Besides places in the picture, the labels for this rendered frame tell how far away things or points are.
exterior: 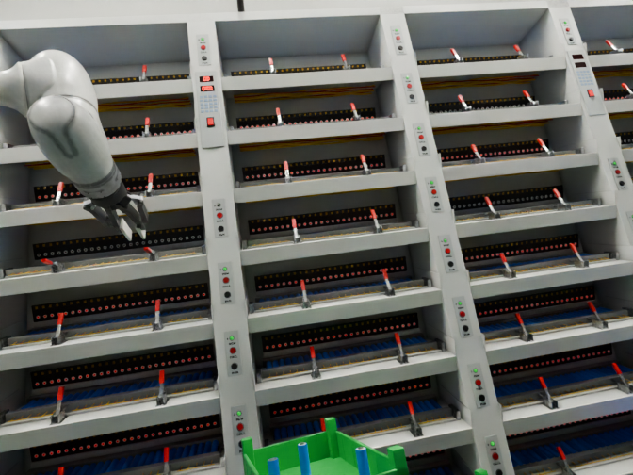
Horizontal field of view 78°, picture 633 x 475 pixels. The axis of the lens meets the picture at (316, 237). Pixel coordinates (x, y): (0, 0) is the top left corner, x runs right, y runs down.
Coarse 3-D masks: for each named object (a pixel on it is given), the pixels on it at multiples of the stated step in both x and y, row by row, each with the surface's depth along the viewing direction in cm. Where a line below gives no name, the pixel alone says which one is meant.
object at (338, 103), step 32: (160, 64) 153; (224, 64) 156; (256, 64) 157; (288, 64) 159; (320, 64) 161; (352, 96) 159; (160, 160) 143; (192, 160) 145; (256, 160) 147; (288, 160) 149; (32, 192) 135; (352, 192) 148; (384, 192) 150; (64, 224) 134; (96, 224) 135; (128, 224) 136; (160, 224) 137; (192, 224) 139; (32, 256) 130; (320, 256) 141; (352, 256) 142; (384, 256) 144; (64, 288) 129; (96, 288) 130; (128, 288) 131; (32, 320) 125; (352, 320) 137; (128, 352) 126; (256, 352) 130; (448, 448) 130
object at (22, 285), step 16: (64, 256) 129; (80, 256) 129; (96, 256) 130; (192, 256) 116; (0, 272) 113; (64, 272) 111; (80, 272) 112; (96, 272) 112; (112, 272) 113; (128, 272) 114; (144, 272) 114; (160, 272) 115; (176, 272) 116; (0, 288) 109; (16, 288) 109; (32, 288) 110; (48, 288) 111
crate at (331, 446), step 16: (336, 432) 82; (272, 448) 80; (288, 448) 80; (320, 448) 83; (336, 448) 82; (352, 448) 75; (368, 448) 68; (400, 448) 58; (256, 464) 78; (288, 464) 80; (320, 464) 79; (336, 464) 78; (352, 464) 76; (368, 464) 69; (384, 464) 63; (400, 464) 57
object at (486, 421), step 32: (384, 32) 144; (384, 96) 151; (416, 160) 132; (416, 192) 132; (448, 224) 128; (416, 256) 139; (448, 288) 122; (448, 320) 120; (480, 352) 119; (448, 384) 125; (480, 416) 114; (480, 448) 112
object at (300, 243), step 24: (288, 216) 139; (312, 216) 141; (336, 216) 142; (360, 216) 143; (384, 216) 145; (408, 216) 141; (240, 240) 127; (264, 240) 127; (288, 240) 128; (312, 240) 126; (336, 240) 122; (360, 240) 124; (384, 240) 125; (408, 240) 126
